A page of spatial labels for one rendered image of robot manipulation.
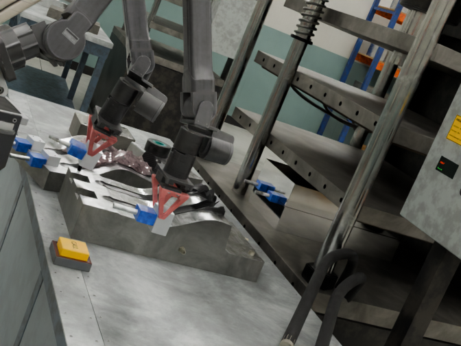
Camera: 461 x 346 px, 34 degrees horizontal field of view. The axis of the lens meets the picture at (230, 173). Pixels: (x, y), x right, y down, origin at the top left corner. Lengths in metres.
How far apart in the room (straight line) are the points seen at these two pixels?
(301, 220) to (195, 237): 0.80
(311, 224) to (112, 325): 1.28
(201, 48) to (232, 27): 4.53
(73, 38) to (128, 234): 0.53
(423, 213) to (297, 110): 7.80
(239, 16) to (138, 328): 4.84
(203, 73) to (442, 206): 0.76
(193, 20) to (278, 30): 7.90
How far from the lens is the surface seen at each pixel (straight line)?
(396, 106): 2.10
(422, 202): 2.09
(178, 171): 1.63
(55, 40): 1.50
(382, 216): 2.27
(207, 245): 1.88
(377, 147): 2.11
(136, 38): 1.89
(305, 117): 9.89
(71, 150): 1.89
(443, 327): 2.45
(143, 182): 2.18
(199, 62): 1.63
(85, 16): 1.52
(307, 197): 2.57
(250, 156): 2.81
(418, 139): 2.24
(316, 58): 9.76
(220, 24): 6.13
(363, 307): 2.26
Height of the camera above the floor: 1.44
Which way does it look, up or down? 12 degrees down
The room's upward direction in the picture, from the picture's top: 22 degrees clockwise
